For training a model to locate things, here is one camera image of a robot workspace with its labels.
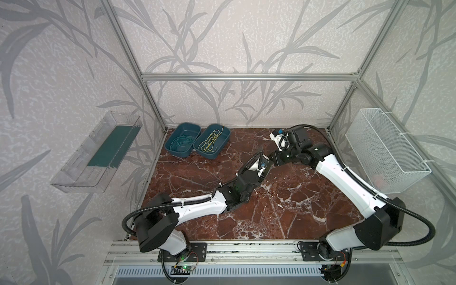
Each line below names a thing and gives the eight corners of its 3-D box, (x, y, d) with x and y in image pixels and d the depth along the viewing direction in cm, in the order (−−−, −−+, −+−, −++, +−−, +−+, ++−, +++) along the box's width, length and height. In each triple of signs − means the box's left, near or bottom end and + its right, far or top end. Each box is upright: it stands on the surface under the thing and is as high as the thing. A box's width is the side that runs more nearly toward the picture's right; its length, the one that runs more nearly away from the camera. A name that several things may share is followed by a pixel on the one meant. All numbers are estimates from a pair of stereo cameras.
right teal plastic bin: (191, 154, 109) (189, 149, 105) (207, 127, 124) (206, 121, 120) (219, 162, 106) (218, 156, 101) (232, 133, 121) (232, 127, 116)
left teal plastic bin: (165, 153, 110) (161, 147, 106) (183, 126, 125) (181, 120, 121) (189, 159, 107) (187, 153, 103) (205, 131, 122) (204, 125, 118)
